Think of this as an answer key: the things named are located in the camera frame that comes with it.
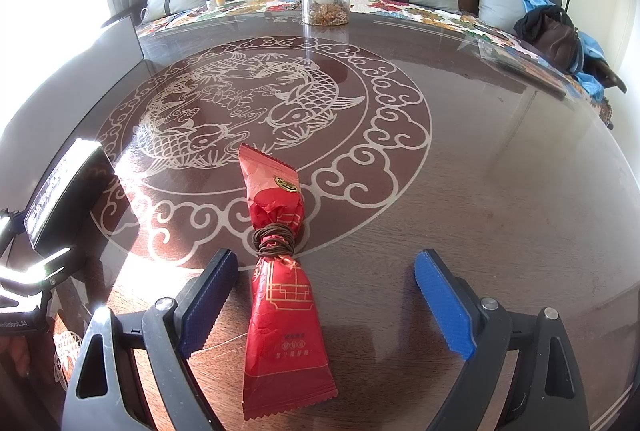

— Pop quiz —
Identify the floral sofa cover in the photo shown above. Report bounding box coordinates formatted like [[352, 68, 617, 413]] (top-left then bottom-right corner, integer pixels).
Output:
[[136, 0, 591, 92]]

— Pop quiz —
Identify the blue cloth on sofa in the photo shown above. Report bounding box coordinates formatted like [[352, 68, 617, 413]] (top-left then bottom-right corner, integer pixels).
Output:
[[525, 0, 605, 102]]

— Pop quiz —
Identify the black bag on sofa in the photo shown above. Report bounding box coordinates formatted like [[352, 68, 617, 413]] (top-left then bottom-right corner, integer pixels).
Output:
[[514, 5, 582, 73]]

